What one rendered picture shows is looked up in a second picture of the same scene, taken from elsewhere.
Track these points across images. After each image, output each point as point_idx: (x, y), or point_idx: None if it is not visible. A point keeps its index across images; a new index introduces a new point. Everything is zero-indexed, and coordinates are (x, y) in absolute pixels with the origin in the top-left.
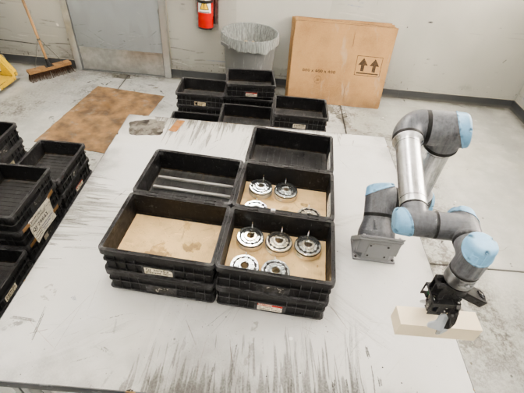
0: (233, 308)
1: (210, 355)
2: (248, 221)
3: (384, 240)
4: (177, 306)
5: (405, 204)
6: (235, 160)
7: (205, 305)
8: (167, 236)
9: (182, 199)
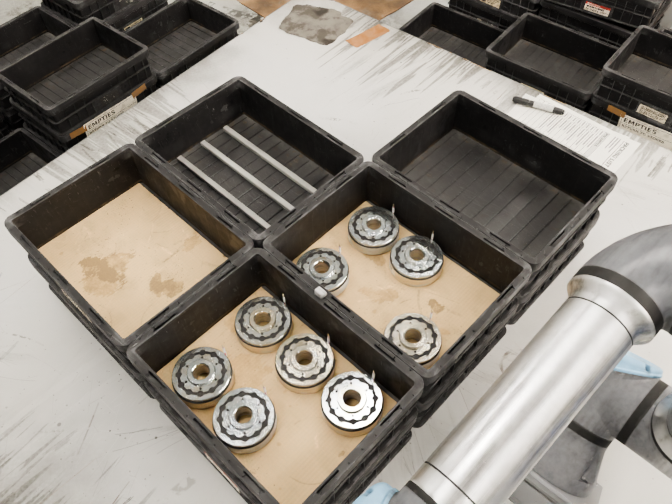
0: (179, 430)
1: (81, 486)
2: (281, 289)
3: (545, 487)
4: (105, 373)
5: (403, 494)
6: (351, 151)
7: (144, 396)
8: (146, 246)
9: (191, 192)
